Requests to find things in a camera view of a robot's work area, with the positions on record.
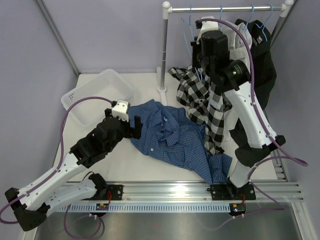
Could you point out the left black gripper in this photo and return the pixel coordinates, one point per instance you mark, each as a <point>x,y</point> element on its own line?
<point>134,132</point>

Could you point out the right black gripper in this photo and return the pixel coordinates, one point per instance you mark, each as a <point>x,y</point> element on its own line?
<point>195,48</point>

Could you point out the blue plaid shirt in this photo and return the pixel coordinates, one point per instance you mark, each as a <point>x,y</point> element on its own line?
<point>169,136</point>

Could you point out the blue hanger of checked shirt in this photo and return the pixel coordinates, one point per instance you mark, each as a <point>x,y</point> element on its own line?
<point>221,12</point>

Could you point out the black white checked shirt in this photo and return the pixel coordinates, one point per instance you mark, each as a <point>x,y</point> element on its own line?
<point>205,106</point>

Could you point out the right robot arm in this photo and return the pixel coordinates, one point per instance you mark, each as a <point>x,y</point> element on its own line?
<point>233,79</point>

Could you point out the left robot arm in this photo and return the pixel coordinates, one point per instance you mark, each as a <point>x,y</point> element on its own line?
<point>83,155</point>

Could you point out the blue hanger of white shirt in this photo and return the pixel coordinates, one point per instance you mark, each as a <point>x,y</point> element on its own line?
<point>247,27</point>

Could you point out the blue hanger of black shirt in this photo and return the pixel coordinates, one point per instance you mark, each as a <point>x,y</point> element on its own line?
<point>262,27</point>

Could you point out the white plastic basket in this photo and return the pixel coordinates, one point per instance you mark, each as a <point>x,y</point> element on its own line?
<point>108,84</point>

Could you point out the metal clothes rack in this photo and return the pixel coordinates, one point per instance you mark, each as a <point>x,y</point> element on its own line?
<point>284,9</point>

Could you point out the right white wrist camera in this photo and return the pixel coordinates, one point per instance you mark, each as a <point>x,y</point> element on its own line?
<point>205,26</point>

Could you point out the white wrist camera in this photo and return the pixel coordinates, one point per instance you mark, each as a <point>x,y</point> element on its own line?
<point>120,110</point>
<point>205,26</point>

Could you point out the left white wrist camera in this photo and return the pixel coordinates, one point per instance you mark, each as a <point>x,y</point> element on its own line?
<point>120,110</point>

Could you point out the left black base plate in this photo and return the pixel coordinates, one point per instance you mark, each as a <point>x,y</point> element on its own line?
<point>115,191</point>

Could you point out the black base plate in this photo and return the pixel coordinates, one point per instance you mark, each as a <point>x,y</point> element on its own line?
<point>228,192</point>
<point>115,191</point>

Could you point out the aluminium mounting rail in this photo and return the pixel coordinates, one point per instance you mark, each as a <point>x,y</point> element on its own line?
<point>161,191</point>

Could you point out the white slotted cable duct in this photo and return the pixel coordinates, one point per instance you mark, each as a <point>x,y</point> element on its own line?
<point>150,208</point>

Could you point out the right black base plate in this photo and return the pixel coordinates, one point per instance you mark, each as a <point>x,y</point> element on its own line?
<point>228,192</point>

